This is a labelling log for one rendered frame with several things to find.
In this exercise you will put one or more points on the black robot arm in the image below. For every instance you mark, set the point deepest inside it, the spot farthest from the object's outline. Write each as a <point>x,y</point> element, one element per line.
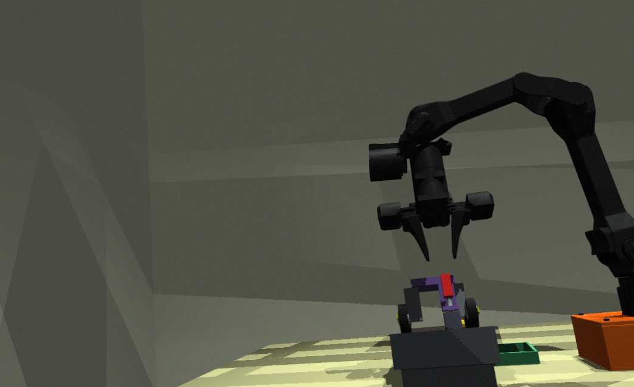
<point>570,110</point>

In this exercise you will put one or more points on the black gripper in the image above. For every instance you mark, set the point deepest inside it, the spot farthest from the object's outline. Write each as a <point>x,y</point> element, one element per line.
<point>432,199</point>

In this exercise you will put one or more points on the red-headed stop pin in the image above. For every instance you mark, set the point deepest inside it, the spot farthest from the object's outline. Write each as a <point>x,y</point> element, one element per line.
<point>447,288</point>

